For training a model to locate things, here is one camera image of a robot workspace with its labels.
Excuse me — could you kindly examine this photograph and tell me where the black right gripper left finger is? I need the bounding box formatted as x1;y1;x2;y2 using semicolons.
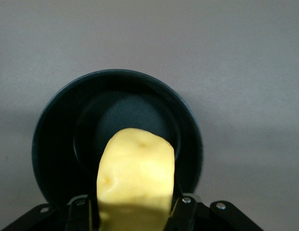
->
2;193;101;231

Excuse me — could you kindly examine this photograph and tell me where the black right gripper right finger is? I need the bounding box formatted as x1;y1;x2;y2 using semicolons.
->
163;180;262;231

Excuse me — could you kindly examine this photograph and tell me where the yellow potato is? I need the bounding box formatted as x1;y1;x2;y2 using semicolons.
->
95;127;176;231

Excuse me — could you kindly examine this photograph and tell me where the black pot with blue handle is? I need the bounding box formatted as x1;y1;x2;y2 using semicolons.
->
31;69;204;207

